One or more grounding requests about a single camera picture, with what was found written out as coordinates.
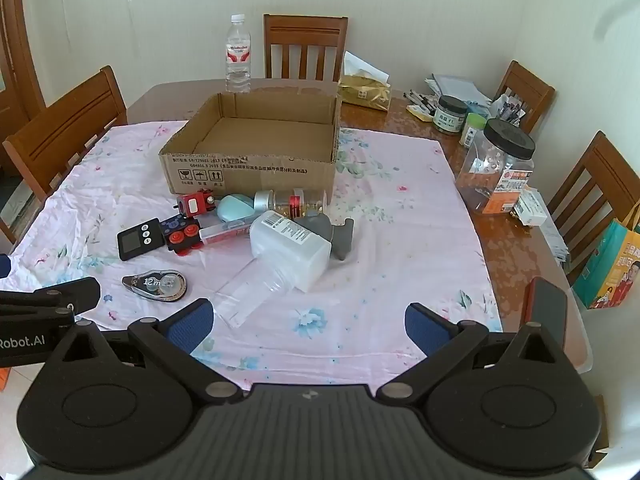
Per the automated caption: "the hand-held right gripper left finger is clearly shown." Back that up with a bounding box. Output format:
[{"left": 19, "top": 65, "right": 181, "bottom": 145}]
[{"left": 47, "top": 298, "right": 241, "bottom": 406}]

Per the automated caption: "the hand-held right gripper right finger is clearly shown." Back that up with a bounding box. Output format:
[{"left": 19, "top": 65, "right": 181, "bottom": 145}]
[{"left": 375, "top": 302, "right": 573, "bottom": 406}]

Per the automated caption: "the correction tape dispenser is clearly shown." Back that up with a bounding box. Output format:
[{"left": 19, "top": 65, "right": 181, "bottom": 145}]
[{"left": 121, "top": 270, "right": 189, "bottom": 303}]

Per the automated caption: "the black digital timer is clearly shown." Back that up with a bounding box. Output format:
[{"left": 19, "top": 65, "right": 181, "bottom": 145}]
[{"left": 117, "top": 218, "right": 167, "bottom": 261}]

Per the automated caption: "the black toy train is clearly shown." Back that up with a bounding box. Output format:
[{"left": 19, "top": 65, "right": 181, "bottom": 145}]
[{"left": 160, "top": 214, "right": 205, "bottom": 257}]

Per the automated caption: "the white bottle with clear cap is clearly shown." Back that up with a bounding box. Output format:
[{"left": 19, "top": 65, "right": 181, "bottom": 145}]
[{"left": 214, "top": 210, "right": 333, "bottom": 330}]

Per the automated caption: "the grey toy dog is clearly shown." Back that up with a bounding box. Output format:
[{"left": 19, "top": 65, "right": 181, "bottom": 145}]
[{"left": 295, "top": 211, "right": 356, "bottom": 262}]

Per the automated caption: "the brown cardboard box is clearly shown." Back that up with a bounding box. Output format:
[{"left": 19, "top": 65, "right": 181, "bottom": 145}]
[{"left": 159, "top": 91, "right": 343, "bottom": 197}]

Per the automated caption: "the pink floral tablecloth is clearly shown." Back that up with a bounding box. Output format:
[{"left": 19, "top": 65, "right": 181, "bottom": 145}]
[{"left": 10, "top": 120, "right": 503, "bottom": 393}]

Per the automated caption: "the clear plastic lead box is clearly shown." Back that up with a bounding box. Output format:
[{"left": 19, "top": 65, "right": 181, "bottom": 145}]
[{"left": 199, "top": 219, "right": 253, "bottom": 246}]

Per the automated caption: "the red smartphone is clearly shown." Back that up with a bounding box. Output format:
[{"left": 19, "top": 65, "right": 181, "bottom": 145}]
[{"left": 522, "top": 276, "right": 568, "bottom": 356}]

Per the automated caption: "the red toy train car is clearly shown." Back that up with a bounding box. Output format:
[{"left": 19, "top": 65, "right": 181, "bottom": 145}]
[{"left": 175, "top": 189, "right": 217, "bottom": 218}]

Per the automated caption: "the light blue oval case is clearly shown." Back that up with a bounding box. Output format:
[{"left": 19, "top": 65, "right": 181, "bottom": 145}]
[{"left": 216, "top": 195, "right": 257, "bottom": 222}]

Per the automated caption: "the wooden chair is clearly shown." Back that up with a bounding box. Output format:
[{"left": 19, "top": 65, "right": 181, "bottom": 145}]
[
  {"left": 2, "top": 65, "right": 129, "bottom": 201},
  {"left": 495, "top": 60, "right": 556, "bottom": 133},
  {"left": 546, "top": 131, "right": 640, "bottom": 286},
  {"left": 263, "top": 14, "right": 349, "bottom": 83}
]

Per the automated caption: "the small white box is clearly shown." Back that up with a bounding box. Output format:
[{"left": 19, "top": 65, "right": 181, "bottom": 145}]
[{"left": 512, "top": 187, "right": 551, "bottom": 227}]

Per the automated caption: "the glass bottle of gold capsules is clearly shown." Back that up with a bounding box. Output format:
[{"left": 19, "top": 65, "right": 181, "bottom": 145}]
[{"left": 253, "top": 187, "right": 328, "bottom": 220}]

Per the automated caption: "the large clear jar black lid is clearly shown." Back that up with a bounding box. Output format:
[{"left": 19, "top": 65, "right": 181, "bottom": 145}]
[{"left": 455, "top": 118, "right": 537, "bottom": 216}]

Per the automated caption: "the colourful shopping bag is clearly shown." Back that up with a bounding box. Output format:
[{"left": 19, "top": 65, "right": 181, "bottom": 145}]
[{"left": 572, "top": 202, "right": 640, "bottom": 311}]

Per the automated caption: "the green lid jar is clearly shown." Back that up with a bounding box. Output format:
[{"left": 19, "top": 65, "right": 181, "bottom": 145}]
[{"left": 459, "top": 113, "right": 488, "bottom": 148}]

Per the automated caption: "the small jar black lid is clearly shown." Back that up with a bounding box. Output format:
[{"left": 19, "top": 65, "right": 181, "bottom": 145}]
[{"left": 432, "top": 95, "right": 469, "bottom": 136}]

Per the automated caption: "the wooden door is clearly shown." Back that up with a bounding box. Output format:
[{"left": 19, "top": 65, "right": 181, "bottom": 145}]
[{"left": 0, "top": 0, "right": 47, "bottom": 176}]

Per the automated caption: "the packet of pens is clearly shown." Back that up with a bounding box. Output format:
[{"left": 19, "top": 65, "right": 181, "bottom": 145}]
[{"left": 492, "top": 92, "right": 526, "bottom": 123}]

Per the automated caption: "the gold tissue box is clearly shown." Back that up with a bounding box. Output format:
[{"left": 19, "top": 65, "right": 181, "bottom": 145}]
[{"left": 338, "top": 51, "right": 392, "bottom": 112}]

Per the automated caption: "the stack of papers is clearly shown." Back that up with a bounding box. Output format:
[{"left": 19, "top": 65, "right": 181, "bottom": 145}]
[{"left": 425, "top": 74, "right": 493, "bottom": 111}]

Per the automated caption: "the clear water bottle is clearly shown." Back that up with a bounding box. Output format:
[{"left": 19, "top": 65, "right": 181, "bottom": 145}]
[{"left": 224, "top": 14, "right": 252, "bottom": 94}]

